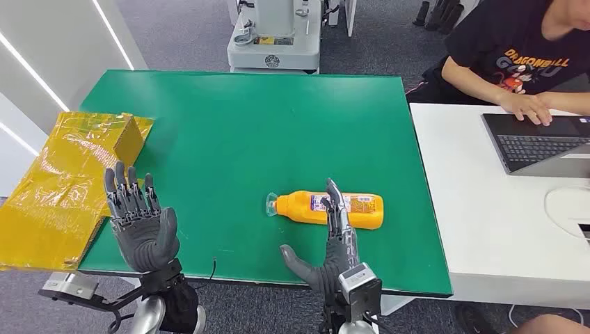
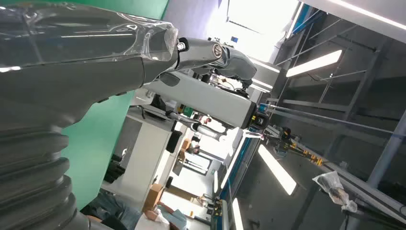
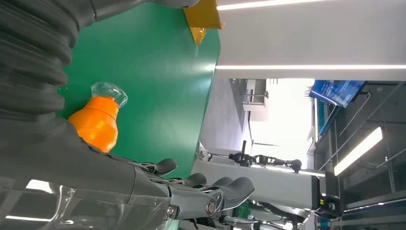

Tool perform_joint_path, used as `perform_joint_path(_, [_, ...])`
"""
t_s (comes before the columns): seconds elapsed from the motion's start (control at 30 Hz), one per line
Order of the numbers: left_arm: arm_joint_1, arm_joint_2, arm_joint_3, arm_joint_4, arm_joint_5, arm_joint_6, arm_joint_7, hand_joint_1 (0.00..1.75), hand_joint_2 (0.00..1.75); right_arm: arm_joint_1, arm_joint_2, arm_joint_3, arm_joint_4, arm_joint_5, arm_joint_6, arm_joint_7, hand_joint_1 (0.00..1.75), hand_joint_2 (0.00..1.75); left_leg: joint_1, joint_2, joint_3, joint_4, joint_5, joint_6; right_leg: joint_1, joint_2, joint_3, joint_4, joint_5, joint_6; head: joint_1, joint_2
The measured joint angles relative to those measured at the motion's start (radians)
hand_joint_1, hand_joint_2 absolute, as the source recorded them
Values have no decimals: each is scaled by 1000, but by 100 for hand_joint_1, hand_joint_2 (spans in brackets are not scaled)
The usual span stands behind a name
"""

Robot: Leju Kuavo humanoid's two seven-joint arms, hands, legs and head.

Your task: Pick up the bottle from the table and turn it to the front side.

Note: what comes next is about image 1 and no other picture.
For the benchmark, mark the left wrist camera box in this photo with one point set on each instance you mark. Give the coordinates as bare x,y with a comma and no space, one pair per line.
73,286

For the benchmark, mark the black chair base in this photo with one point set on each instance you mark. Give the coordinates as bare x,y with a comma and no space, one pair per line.
440,16

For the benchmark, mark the orange plastic bottle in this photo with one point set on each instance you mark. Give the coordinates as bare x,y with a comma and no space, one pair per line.
299,210

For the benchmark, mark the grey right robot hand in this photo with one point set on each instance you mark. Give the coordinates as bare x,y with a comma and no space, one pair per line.
339,251

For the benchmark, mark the green table mat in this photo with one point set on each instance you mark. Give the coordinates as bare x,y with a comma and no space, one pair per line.
258,129

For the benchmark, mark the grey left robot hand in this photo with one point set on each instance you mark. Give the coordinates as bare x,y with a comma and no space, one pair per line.
145,239

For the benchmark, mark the person's left forearm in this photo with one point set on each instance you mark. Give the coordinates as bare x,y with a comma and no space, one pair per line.
567,102

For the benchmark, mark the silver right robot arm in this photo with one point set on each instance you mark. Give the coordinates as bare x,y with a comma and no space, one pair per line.
356,328

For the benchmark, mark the person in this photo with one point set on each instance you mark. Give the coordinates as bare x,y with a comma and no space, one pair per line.
548,325
507,41

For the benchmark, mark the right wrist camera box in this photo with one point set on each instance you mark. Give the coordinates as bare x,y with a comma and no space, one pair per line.
362,290

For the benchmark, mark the white round object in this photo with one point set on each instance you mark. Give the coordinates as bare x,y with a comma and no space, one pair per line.
567,207

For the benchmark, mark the white wall light strip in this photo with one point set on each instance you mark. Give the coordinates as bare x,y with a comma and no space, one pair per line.
18,139
113,34
32,71

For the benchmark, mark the white upright panel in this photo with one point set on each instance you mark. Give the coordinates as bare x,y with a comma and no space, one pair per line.
350,16

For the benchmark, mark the grey robot base machine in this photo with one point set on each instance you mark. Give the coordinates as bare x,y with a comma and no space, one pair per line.
276,46

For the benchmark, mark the white desk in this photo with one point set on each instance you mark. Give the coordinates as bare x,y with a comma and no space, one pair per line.
470,207

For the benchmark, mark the dark grey laptop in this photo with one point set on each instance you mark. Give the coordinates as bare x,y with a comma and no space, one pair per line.
530,147

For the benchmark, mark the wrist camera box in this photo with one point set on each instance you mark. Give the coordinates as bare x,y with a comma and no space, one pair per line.
362,290
73,286

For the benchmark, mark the person's right hand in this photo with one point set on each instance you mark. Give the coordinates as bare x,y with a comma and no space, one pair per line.
525,107

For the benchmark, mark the person's right forearm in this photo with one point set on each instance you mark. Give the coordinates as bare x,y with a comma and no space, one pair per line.
470,83

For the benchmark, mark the yellow film-wrapped cardboard box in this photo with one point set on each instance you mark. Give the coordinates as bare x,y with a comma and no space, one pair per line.
55,193

